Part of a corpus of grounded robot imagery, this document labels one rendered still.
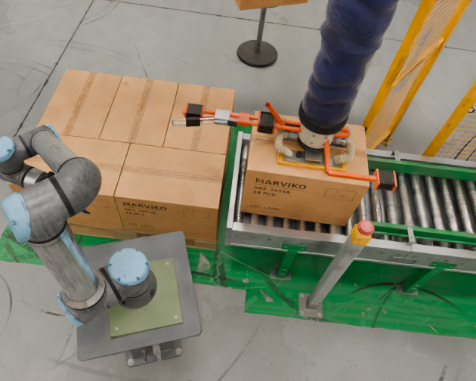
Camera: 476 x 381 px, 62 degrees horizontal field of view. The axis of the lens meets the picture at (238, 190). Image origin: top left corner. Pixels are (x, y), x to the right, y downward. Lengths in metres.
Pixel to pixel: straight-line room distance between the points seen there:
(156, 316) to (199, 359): 0.79
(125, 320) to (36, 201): 0.86
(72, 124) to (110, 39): 1.72
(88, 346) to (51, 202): 0.88
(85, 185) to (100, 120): 1.67
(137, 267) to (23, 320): 1.32
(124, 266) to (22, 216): 0.60
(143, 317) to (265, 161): 0.91
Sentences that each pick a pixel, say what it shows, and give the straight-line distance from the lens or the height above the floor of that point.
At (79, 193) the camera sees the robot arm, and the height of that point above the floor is 1.61.
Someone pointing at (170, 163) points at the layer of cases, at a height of 0.54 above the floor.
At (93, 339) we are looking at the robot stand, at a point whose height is 0.75.
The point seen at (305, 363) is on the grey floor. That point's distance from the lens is 2.59.
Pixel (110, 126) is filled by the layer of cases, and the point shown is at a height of 0.54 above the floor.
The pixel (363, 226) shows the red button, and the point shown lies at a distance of 1.77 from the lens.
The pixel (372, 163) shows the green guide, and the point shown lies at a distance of 2.59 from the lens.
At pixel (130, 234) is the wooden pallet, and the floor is 0.09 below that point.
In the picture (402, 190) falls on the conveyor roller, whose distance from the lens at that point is 2.63.
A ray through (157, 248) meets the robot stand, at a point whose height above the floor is 0.75.
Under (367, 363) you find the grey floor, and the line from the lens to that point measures 2.70.
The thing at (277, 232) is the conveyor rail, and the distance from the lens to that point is 2.17.
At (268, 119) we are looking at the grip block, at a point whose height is 1.10.
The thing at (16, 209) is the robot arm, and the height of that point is 1.63.
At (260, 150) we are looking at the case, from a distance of 2.01.
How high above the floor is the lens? 2.48
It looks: 56 degrees down
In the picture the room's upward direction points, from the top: 8 degrees clockwise
